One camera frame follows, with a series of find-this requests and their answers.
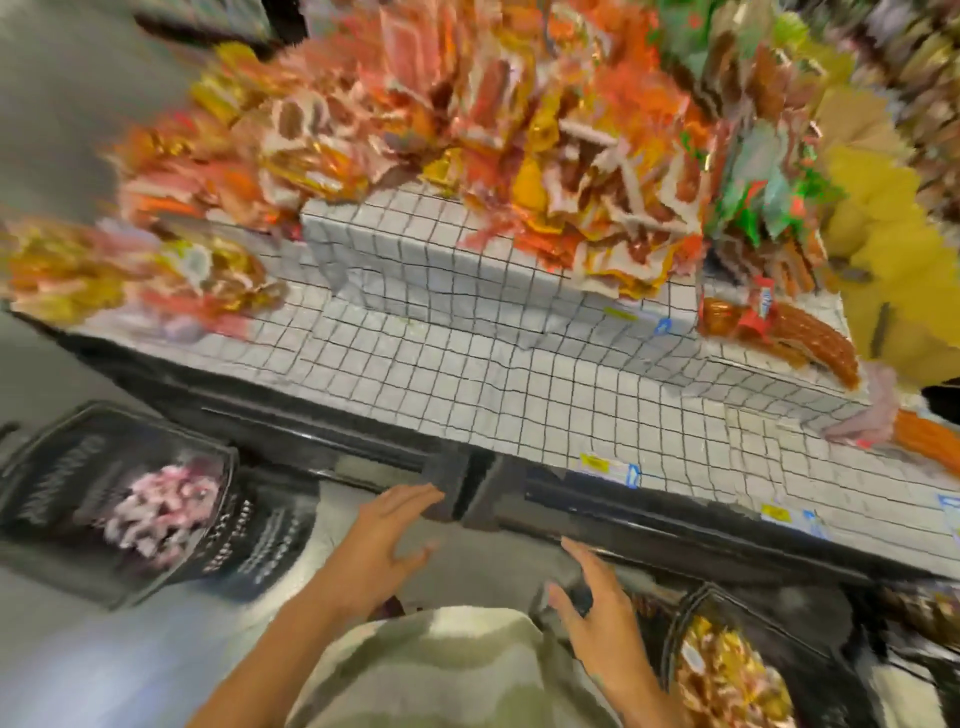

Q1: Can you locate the person's left hand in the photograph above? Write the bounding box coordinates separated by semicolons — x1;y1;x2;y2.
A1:
318;483;447;617

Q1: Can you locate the person's right hand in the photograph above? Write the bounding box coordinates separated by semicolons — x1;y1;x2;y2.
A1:
543;537;662;699

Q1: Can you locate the heap of yellow sausage bundles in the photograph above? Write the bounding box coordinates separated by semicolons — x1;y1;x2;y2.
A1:
675;615;797;728

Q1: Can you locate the black shopping basket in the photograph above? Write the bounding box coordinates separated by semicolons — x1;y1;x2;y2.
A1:
660;582;887;728

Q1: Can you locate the heap of lilac sausage bundles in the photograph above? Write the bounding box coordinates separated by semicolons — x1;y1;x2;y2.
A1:
97;457;227;572

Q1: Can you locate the tiled white display table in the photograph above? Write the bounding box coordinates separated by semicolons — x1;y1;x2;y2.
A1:
15;180;960;587

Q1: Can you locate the stack of black baskets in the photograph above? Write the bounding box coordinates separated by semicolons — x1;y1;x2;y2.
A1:
0;402;324;609

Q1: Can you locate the pile of small snack packets tier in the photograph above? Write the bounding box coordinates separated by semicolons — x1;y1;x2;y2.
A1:
0;217;287;339

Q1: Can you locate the red label brown sausage pack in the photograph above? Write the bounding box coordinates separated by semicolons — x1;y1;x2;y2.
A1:
702;277;864;392

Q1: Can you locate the long orange sausage pack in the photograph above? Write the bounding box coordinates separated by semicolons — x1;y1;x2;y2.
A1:
892;408;960;479

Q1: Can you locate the large pile of sausage packets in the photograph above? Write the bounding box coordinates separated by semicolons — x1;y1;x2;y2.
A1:
105;0;714;302

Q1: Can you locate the pile of sausage packets tier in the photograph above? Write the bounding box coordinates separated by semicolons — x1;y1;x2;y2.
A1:
652;0;849;294

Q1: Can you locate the person's left forearm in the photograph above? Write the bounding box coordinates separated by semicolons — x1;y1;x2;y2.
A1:
187;592;377;728

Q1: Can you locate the yellow bin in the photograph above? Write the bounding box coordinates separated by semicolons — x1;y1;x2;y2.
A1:
817;142;939;257
810;82;902;152
855;210;960;392

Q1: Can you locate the store shelving with packaged goods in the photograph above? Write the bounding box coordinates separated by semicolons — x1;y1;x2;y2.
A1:
810;0;960;212

